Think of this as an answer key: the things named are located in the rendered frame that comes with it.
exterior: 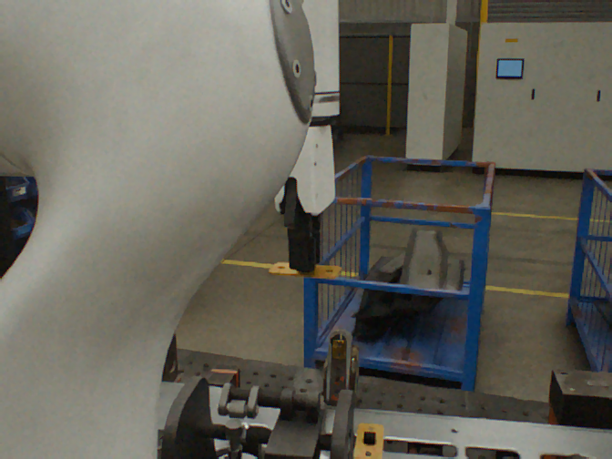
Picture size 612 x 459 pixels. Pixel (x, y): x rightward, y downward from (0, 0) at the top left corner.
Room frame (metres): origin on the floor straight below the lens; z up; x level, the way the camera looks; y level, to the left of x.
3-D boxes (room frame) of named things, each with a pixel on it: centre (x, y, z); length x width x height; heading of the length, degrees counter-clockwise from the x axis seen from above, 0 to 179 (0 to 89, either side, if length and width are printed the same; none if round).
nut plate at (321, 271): (0.68, 0.01, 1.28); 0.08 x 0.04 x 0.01; 75
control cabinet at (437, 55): (9.48, -1.99, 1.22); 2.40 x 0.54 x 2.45; 160
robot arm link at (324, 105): (0.68, 0.01, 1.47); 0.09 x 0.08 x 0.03; 165
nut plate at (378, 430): (0.73, -0.09, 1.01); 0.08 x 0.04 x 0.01; 171
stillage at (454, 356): (3.03, -0.53, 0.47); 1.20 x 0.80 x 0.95; 162
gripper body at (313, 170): (0.69, 0.01, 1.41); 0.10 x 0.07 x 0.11; 165
